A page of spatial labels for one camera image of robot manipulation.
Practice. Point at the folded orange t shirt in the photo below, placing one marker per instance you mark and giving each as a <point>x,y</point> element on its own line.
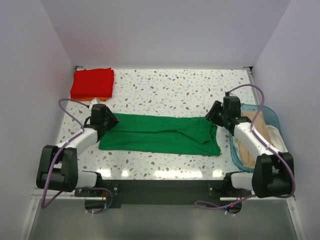
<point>88,99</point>

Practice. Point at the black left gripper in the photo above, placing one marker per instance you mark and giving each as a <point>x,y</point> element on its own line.
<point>114,120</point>

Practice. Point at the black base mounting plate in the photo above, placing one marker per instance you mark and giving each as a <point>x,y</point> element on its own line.
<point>116,193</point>

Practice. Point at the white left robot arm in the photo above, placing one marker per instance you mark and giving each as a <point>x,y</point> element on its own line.
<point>58,166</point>

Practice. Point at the folded red t shirt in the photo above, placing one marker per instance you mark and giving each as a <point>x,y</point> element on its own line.
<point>97,82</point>

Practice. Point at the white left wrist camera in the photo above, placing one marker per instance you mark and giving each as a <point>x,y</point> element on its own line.
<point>94,102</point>

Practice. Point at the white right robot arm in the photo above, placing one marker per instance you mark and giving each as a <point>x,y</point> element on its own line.
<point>273,173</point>

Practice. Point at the green t shirt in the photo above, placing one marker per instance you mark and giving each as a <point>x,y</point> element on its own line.
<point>162,134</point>

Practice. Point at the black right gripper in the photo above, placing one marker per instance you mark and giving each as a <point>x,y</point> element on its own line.
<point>211,115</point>

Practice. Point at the clear blue plastic bin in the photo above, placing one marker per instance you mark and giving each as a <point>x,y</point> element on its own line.
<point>270,118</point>

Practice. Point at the beige t shirt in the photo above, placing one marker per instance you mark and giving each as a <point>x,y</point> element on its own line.
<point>248,145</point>

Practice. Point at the white t shirt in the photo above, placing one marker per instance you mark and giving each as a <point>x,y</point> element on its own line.
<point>276,138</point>

